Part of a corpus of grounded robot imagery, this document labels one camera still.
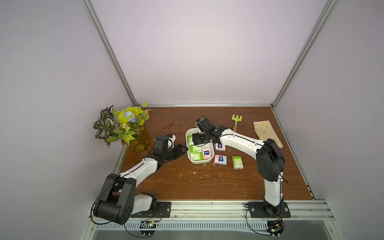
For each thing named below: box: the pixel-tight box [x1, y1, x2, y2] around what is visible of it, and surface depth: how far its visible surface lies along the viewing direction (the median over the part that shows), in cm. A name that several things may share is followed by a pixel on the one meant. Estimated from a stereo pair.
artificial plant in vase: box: [93, 102, 152, 153], surface depth 83 cm
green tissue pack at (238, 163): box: [232, 156, 244, 170], surface depth 89 cm
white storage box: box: [185, 127, 215, 164], surface depth 92 cm
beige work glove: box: [253, 120, 284, 149], surface depth 106 cm
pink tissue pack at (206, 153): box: [202, 147, 211, 160], surface depth 92 cm
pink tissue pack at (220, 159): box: [214, 154, 227, 166], surface depth 90 cm
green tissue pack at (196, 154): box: [190, 149, 204, 161], surface depth 92 cm
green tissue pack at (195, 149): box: [190, 145, 202, 153], surface depth 94 cm
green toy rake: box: [232, 114, 243, 132], surface depth 112 cm
